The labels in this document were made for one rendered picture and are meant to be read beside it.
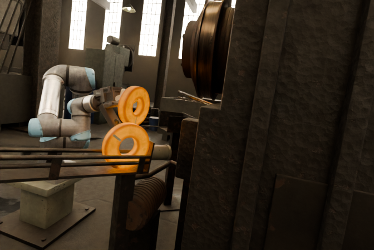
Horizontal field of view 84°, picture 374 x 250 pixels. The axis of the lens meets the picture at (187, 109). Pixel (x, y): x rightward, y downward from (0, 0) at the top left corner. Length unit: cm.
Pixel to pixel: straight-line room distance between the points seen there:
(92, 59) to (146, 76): 784
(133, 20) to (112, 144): 1278
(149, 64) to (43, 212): 1119
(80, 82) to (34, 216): 82
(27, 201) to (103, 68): 328
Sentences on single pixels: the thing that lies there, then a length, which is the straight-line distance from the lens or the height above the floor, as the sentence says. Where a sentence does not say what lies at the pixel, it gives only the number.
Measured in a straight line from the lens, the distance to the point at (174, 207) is 178.
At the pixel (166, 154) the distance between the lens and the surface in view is 79.
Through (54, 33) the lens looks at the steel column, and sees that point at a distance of 396.
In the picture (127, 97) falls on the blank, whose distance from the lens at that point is 77.
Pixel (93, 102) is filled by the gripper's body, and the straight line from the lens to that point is 94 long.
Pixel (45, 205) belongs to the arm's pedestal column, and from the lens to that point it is 153.
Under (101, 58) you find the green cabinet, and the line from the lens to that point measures 456.
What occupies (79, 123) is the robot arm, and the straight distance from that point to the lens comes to 99.
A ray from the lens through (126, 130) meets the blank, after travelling 69.
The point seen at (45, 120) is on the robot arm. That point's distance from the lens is 101.
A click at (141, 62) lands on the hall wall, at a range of 1257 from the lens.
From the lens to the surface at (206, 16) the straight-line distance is 92.
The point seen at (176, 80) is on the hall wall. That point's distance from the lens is 1163.
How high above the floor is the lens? 91
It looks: 5 degrees down
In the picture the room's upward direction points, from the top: 7 degrees clockwise
